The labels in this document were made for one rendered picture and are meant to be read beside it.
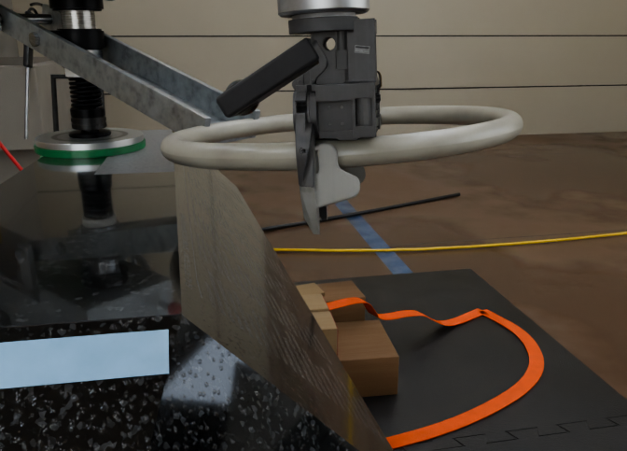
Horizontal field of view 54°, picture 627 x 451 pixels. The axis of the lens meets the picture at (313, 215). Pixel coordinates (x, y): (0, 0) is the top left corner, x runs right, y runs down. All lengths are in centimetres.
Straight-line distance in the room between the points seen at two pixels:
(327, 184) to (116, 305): 23
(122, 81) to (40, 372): 68
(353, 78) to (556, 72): 633
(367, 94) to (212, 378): 30
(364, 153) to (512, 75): 606
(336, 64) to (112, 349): 33
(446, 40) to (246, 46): 194
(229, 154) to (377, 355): 124
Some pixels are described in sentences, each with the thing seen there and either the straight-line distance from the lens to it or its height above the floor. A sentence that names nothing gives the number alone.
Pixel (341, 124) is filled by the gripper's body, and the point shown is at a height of 95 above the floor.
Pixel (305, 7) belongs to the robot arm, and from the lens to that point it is 59.
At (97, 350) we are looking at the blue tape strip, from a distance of 55.
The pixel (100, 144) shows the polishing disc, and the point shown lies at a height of 83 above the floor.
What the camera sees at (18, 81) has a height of 78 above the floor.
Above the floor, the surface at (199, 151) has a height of 91.
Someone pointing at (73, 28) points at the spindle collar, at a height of 104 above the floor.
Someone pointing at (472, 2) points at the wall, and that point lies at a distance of 644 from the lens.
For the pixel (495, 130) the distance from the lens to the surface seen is 72.
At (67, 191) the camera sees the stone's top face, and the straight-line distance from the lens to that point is 101.
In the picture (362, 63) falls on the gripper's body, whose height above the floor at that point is 101.
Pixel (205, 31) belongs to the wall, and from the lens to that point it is 585.
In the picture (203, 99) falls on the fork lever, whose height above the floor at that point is 92.
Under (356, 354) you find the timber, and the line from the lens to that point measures 183.
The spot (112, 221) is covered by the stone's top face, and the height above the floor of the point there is 81.
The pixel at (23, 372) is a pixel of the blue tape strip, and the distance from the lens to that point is 56.
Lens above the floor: 104
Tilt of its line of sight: 17 degrees down
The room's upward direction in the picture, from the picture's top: straight up
